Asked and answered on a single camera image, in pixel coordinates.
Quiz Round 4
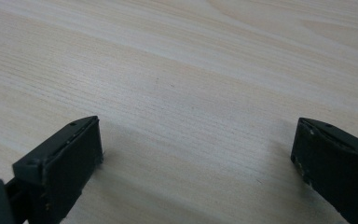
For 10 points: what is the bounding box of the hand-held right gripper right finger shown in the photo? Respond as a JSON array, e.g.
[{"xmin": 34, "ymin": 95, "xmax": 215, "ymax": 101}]
[{"xmin": 290, "ymin": 117, "xmax": 358, "ymax": 224}]

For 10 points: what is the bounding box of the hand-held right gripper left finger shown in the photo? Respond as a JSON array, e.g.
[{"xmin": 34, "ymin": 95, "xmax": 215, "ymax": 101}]
[{"xmin": 12, "ymin": 116, "xmax": 104, "ymax": 224}]

